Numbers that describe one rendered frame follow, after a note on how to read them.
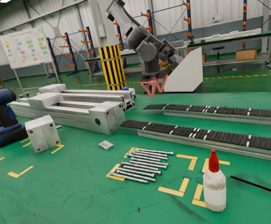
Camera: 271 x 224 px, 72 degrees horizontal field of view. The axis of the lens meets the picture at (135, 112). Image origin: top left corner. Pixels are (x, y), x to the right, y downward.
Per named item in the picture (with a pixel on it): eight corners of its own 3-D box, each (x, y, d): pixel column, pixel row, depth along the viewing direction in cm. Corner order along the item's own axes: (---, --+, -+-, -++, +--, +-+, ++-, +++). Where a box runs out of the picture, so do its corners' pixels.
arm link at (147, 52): (141, 24, 72) (127, 43, 75) (135, 22, 61) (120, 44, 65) (164, 46, 73) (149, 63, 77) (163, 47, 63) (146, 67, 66)
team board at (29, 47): (18, 99, 609) (-8, 35, 542) (28, 95, 655) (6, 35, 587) (59, 94, 577) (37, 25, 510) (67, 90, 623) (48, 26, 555)
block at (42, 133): (68, 141, 71) (60, 118, 68) (35, 154, 66) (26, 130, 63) (62, 133, 79) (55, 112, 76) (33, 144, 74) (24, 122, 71)
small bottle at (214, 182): (221, 216, 32) (220, 159, 28) (200, 206, 35) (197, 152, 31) (229, 202, 35) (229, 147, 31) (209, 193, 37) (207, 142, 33)
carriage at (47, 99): (65, 105, 100) (62, 92, 98) (46, 112, 92) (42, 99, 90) (50, 103, 110) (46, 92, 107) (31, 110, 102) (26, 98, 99)
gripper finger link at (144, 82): (142, 99, 77) (138, 77, 74) (151, 94, 82) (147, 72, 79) (156, 100, 73) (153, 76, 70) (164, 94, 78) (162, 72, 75)
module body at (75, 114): (110, 121, 83) (106, 103, 80) (93, 131, 75) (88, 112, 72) (27, 109, 130) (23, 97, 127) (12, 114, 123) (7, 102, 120)
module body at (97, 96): (135, 106, 96) (132, 90, 93) (123, 113, 89) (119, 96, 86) (52, 100, 144) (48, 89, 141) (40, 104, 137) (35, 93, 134)
